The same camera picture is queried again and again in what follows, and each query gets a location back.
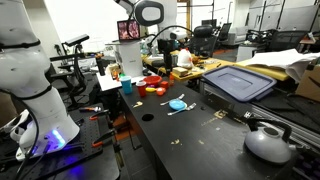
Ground aluminium frame rail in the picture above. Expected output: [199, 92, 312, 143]
[251, 104, 320, 152]

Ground dark purple crate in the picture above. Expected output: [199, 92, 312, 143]
[294, 153, 320, 180]

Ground black office chair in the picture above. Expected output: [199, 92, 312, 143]
[189, 24, 216, 58]

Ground white plastic fork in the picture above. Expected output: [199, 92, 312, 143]
[167, 102, 198, 117]

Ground blue bin lid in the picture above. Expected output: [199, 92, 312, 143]
[201, 65, 278, 103]

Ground red plastic bowl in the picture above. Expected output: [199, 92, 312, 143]
[143, 75, 163, 87]

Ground grey kettle black handle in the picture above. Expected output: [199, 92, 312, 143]
[243, 117, 303, 165]

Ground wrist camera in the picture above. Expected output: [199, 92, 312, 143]
[169, 29, 188, 42]

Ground flat cardboard box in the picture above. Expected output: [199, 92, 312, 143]
[172, 66, 190, 78]

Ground computer monitor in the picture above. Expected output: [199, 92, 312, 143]
[116, 18, 142, 43]

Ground brown bottle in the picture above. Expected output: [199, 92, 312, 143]
[95, 53, 106, 77]

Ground small blue oval dish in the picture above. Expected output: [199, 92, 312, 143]
[168, 99, 188, 111]

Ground yellow wooden table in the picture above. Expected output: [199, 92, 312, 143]
[142, 49, 290, 83]

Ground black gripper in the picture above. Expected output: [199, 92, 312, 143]
[157, 38, 178, 76]

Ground white side table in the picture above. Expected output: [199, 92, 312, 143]
[96, 68, 158, 93]

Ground black pouch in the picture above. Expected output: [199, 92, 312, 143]
[151, 58, 166, 68]

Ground brown cardboard shipping box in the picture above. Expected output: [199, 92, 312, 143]
[294, 64, 320, 103]

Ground dark office chair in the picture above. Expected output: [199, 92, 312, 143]
[218, 22, 233, 43]

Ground clear storage bin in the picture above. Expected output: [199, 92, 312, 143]
[199, 79, 256, 118]

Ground white bag red cap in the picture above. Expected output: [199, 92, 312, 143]
[176, 47, 194, 69]

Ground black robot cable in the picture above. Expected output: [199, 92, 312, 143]
[146, 24, 195, 48]

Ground red plastic cup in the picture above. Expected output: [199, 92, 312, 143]
[135, 81, 148, 98]

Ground white plastic spoon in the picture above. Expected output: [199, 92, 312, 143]
[159, 93, 185, 107]

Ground silver clamp orange handle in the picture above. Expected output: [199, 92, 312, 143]
[78, 105, 103, 113]

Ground white laptop stand box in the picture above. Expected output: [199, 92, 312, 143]
[114, 41, 144, 78]

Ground white paper sheets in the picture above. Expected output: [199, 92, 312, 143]
[244, 48, 320, 84]

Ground black clamp orange tips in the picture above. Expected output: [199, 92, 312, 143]
[89, 109, 111, 121]
[91, 129, 116, 149]

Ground blue plastic cup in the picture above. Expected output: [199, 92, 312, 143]
[119, 75, 133, 95]

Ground small orange cup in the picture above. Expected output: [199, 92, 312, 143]
[155, 86, 167, 97]

